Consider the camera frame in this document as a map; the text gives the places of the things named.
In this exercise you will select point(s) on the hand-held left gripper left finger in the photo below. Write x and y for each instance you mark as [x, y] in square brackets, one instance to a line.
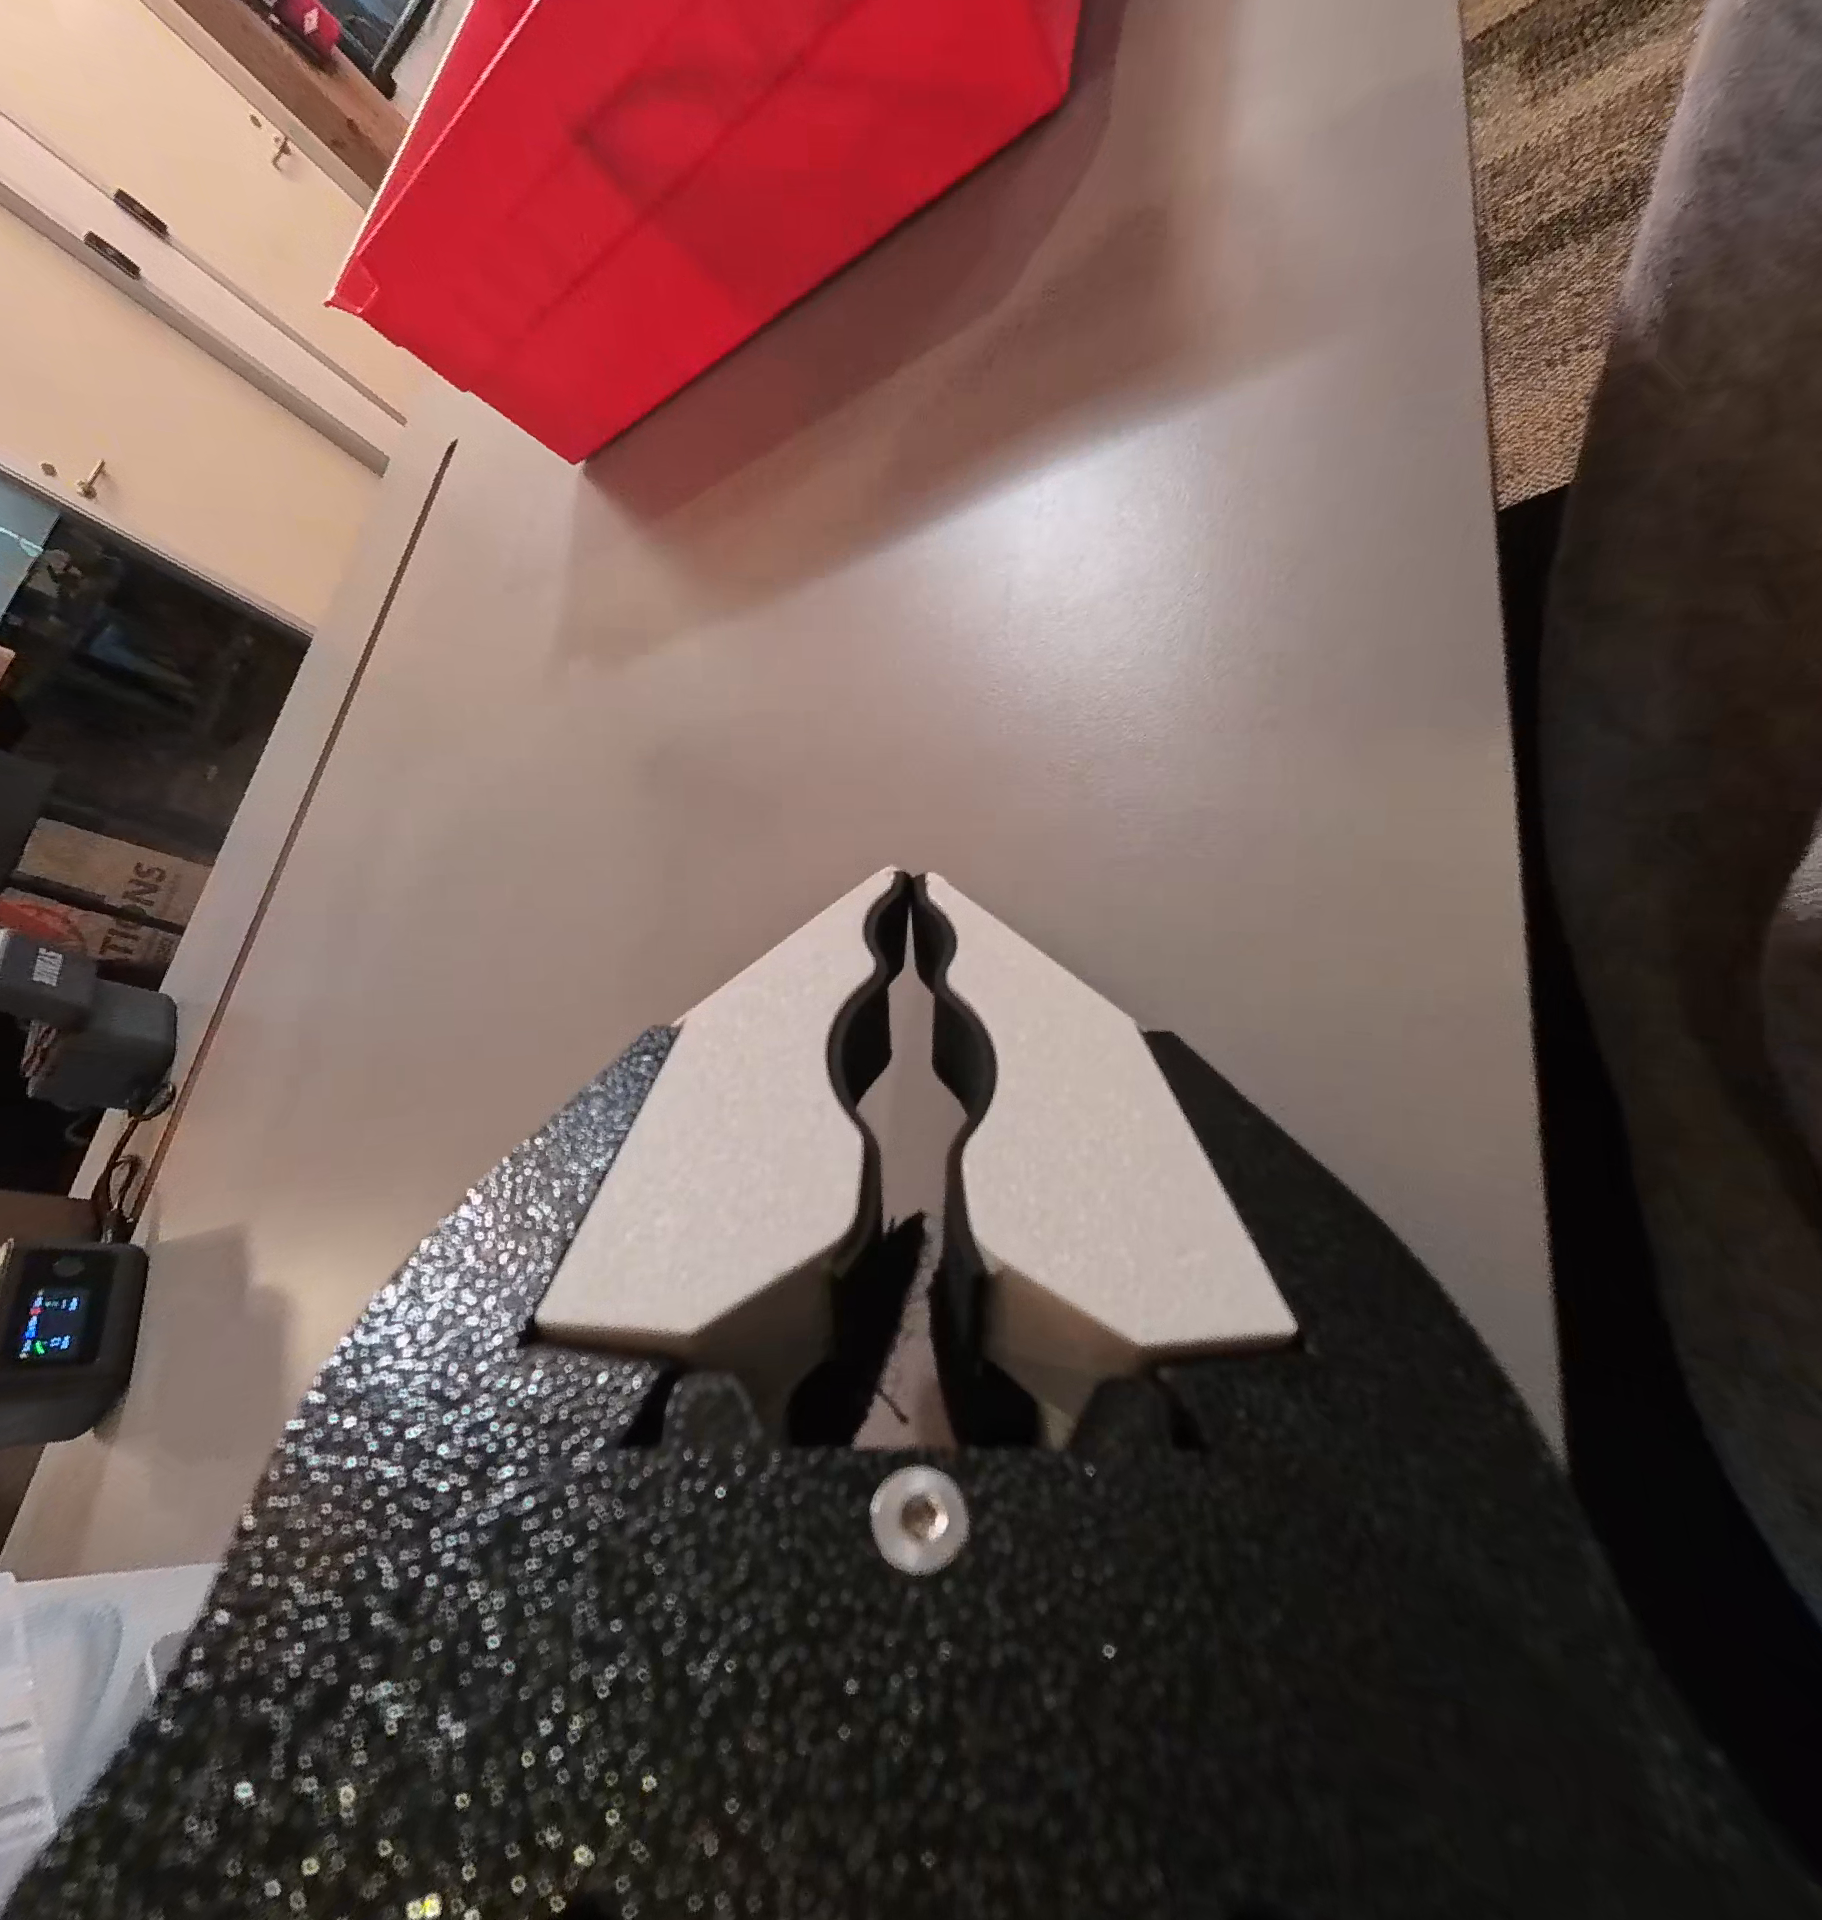
[686, 1199]

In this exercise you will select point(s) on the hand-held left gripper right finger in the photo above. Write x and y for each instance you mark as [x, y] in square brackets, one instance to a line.
[1118, 1199]

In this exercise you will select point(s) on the clear plastic bin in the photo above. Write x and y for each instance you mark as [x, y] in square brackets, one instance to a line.
[42, 1727]

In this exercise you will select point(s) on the red plastic bin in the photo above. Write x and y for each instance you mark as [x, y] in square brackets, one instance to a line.
[702, 197]

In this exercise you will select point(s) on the dark grey power adapter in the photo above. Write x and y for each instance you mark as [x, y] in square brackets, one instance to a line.
[101, 1036]

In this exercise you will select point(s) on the brown cardboard box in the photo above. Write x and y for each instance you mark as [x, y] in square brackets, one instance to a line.
[132, 899]

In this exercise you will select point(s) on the black power bank with display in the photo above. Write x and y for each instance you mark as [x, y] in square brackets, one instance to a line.
[58, 1325]

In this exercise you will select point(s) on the person's grey printed sweatshirt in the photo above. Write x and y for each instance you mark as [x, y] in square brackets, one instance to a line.
[1721, 751]

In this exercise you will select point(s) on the red fire extinguisher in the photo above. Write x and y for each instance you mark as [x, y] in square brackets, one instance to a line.
[307, 24]

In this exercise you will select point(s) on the cream wall cabinet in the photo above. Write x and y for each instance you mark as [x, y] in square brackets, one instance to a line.
[132, 329]

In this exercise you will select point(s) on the wooden wall ledge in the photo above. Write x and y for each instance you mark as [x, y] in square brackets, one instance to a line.
[341, 90]

